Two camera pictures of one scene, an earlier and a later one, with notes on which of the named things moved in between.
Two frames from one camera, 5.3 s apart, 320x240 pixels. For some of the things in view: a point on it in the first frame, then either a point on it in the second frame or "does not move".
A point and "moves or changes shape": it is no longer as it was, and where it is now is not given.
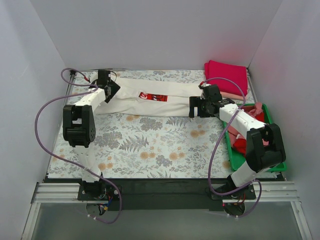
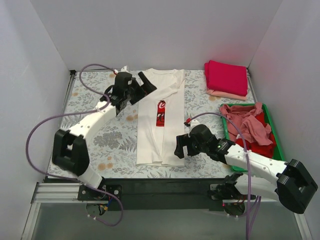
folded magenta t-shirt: [213, 69] does not move
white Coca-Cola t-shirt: [139, 96] moves or changes shape
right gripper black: [200, 107] -> [186, 145]
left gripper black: [111, 89] -> [137, 91]
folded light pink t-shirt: [225, 95] does not move
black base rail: [164, 194] does not move
